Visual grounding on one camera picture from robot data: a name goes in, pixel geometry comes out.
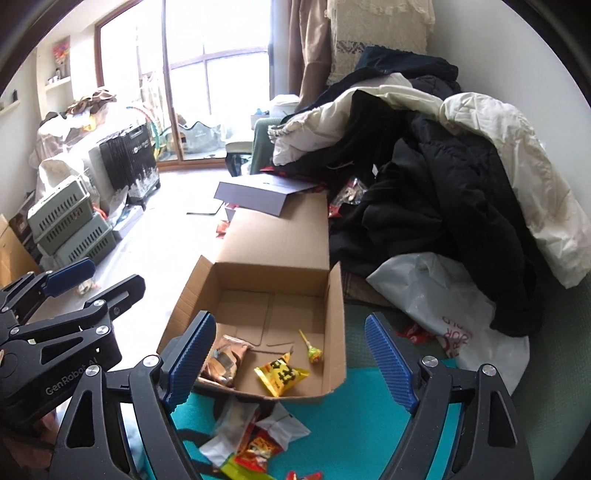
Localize yellow green lollipop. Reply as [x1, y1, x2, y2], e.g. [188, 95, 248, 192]
[298, 329, 325, 365]

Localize wooden framed glass door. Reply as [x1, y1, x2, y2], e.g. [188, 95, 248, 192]
[95, 0, 273, 163]

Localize small red snack packet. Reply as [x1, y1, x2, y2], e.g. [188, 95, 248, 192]
[397, 323, 435, 346]

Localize silver snack packet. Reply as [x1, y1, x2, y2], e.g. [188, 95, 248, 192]
[256, 401, 311, 450]

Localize white plastic bag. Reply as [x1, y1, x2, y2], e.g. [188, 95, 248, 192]
[366, 251, 531, 384]

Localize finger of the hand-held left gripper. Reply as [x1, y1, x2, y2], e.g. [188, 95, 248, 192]
[0, 257, 98, 324]
[9, 274, 147, 352]

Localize green yellow snack packet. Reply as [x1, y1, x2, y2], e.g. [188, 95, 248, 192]
[219, 455, 266, 480]

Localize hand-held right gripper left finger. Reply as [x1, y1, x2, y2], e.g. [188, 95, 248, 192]
[55, 311, 218, 480]

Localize brown snack packet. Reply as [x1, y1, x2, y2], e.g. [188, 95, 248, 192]
[198, 333, 252, 389]

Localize brown cardboard box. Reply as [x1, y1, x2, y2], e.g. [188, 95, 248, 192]
[157, 188, 348, 404]

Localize cream padded jacket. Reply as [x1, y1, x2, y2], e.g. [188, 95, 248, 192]
[438, 92, 591, 289]

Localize teal black foam mat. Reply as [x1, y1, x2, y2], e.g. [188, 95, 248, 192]
[171, 364, 462, 480]

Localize white padded jacket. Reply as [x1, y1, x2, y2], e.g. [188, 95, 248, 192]
[268, 74, 444, 167]

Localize brown curtain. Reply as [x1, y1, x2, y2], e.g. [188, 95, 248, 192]
[286, 0, 335, 112]

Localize cream lace cloth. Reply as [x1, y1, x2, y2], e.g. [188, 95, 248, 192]
[325, 0, 437, 86]

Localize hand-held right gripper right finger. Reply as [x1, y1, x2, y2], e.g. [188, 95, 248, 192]
[364, 312, 536, 480]

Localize dark navy garment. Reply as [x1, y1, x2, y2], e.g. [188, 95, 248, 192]
[342, 46, 462, 102]

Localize orange red snack packet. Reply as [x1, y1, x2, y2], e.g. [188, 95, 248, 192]
[233, 427, 283, 472]

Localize colourful hoop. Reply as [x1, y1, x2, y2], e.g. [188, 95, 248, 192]
[127, 104, 169, 160]

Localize clear plastic snack packet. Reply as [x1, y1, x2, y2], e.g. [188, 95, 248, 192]
[198, 399, 262, 467]

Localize grey purple flat box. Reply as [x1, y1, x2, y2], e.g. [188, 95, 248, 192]
[213, 173, 320, 217]

